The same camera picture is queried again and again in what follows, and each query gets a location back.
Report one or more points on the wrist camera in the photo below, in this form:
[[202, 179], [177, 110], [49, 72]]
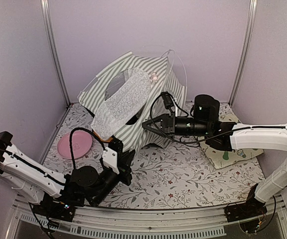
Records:
[[111, 153], [170, 103]]

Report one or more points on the yellow double pet feeder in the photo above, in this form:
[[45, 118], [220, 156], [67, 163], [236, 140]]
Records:
[[103, 140]]

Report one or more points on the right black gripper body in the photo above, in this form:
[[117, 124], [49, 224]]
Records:
[[197, 127]]

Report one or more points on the right aluminium frame post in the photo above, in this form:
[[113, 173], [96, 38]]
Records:
[[244, 52]]

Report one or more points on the floral table cloth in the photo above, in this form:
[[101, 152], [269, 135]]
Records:
[[171, 178]]

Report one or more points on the avocado print cushion mat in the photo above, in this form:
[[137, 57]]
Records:
[[222, 159]]

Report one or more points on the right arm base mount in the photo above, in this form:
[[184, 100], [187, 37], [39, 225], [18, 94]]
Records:
[[246, 210]]

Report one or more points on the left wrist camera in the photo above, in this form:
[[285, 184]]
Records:
[[111, 153]]

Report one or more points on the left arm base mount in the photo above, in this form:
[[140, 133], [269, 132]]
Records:
[[52, 209]]

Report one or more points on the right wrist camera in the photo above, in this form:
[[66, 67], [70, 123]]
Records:
[[170, 103]]

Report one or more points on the aluminium frame post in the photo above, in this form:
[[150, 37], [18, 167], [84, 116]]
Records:
[[244, 52], [53, 49]]

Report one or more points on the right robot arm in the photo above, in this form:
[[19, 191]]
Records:
[[225, 136]]

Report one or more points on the pink round plate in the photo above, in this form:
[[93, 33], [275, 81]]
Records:
[[81, 144]]

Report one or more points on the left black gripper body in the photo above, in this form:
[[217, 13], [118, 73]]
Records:
[[126, 173]]

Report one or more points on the striped fabric pet tent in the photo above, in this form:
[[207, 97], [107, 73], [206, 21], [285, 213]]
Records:
[[131, 97]]

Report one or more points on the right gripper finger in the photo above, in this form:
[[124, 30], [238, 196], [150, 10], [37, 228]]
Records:
[[163, 121], [163, 131]]

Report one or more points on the left aluminium frame post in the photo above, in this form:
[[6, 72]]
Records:
[[53, 49]]

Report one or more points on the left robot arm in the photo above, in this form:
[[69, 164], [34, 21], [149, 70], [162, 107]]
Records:
[[32, 179]]

